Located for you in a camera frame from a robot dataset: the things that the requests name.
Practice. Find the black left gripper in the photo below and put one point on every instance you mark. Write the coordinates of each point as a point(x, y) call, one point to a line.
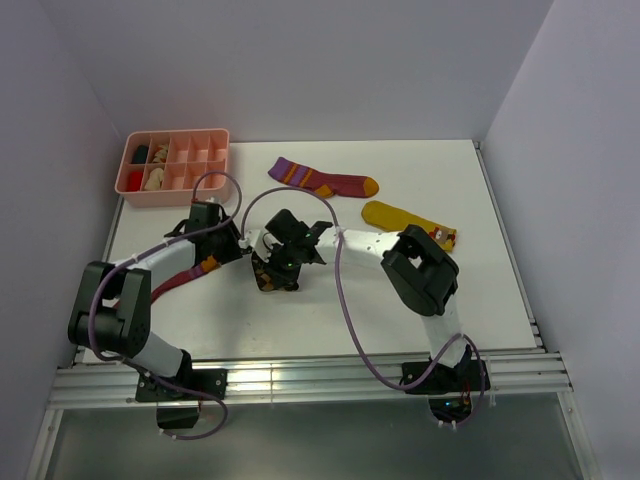
point(234, 249)

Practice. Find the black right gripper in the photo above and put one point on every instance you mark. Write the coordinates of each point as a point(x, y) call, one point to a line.
point(287, 280)

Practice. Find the maroon sock purple toe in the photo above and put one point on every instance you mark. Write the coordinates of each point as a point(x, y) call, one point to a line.
point(201, 269)

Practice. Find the brown yellow argyle sock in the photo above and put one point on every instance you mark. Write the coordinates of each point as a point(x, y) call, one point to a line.
point(273, 277)

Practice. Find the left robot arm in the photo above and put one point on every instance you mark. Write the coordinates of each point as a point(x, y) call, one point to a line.
point(112, 309)

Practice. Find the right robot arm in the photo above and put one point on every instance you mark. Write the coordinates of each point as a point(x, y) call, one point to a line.
point(422, 274)

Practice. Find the maroon purple striped sock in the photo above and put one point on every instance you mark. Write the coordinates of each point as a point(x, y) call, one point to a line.
point(322, 184)

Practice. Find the yellow patterned sock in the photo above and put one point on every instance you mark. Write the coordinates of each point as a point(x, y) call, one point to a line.
point(389, 219)

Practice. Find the cream white rolled sock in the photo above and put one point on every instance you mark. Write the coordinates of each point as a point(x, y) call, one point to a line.
point(155, 180)

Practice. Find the pink compartment organizer box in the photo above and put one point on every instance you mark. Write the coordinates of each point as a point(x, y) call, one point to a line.
point(196, 167)

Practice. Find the cream orange argyle rolled sock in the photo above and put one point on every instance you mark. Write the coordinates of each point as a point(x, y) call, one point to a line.
point(160, 154)

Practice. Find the red rolled sock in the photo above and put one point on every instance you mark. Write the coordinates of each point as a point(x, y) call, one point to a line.
point(134, 181)

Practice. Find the dark teal rolled sock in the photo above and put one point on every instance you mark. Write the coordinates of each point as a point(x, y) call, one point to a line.
point(140, 155)

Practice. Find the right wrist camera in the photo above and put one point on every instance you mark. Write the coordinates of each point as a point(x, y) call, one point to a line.
point(255, 241)

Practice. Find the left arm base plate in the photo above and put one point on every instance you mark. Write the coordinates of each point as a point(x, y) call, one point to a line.
point(200, 385)

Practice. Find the aluminium front rail frame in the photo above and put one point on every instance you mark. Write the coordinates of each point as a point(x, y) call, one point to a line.
point(306, 380)

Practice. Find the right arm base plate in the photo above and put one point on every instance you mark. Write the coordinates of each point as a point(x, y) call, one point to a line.
point(444, 380)

